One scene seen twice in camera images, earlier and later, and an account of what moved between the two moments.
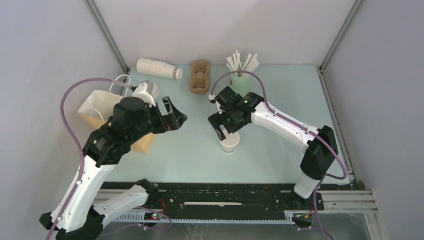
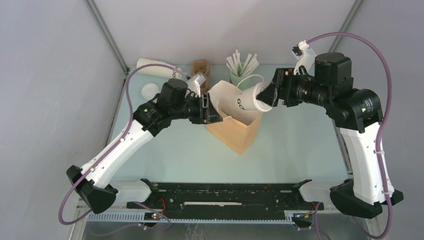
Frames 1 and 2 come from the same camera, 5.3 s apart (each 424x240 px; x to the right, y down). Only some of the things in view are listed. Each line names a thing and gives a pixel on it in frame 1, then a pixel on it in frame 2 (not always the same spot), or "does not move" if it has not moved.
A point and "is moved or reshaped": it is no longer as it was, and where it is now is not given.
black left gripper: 173,120 → 209,113
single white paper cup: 229,144 is moved or reshaped
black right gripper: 217,120 → 285,79
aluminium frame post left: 108,34 does not move
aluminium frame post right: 356,4 does not move
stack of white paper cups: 159,67 does not move
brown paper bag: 96,106 is moved or reshaped
